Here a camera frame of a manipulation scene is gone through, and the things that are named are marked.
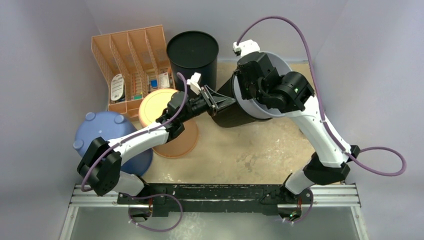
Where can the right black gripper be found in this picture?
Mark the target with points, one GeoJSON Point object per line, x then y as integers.
{"type": "Point", "coordinates": [247, 72]}

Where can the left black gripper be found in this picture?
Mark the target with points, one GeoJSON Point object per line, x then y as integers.
{"type": "Point", "coordinates": [214, 100]}

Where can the black ribbed bin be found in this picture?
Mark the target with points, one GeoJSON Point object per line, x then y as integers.
{"type": "Point", "coordinates": [234, 115]}

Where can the grey plastic bucket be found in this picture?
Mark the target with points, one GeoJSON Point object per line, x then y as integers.
{"type": "Point", "coordinates": [251, 106]}

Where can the dark navy cylindrical bin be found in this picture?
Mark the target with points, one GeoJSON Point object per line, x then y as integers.
{"type": "Point", "coordinates": [192, 52]}

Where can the large blue plastic bucket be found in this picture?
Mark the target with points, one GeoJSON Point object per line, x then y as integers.
{"type": "Point", "coordinates": [107, 125]}

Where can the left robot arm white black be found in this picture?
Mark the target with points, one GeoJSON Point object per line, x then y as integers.
{"type": "Point", "coordinates": [100, 166]}

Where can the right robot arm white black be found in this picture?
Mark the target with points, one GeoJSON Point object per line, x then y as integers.
{"type": "Point", "coordinates": [293, 95]}

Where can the small boxes in organizer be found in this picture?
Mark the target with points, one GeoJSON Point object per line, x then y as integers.
{"type": "Point", "coordinates": [142, 86]}

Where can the orange plastic file organizer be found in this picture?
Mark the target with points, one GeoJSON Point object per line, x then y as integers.
{"type": "Point", "coordinates": [141, 50]}

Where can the white oval package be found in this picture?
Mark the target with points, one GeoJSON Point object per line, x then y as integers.
{"type": "Point", "coordinates": [117, 88]}

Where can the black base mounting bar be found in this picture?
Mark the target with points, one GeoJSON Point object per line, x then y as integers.
{"type": "Point", "coordinates": [266, 199]}

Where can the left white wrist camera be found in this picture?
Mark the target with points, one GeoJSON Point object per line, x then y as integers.
{"type": "Point", "coordinates": [193, 84]}

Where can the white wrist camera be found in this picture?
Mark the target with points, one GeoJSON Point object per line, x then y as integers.
{"type": "Point", "coordinates": [193, 84]}
{"type": "Point", "coordinates": [245, 47]}

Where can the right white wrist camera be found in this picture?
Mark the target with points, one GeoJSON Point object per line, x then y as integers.
{"type": "Point", "coordinates": [245, 47]}

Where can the aluminium frame rail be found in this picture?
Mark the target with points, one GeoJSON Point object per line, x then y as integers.
{"type": "Point", "coordinates": [323, 196]}

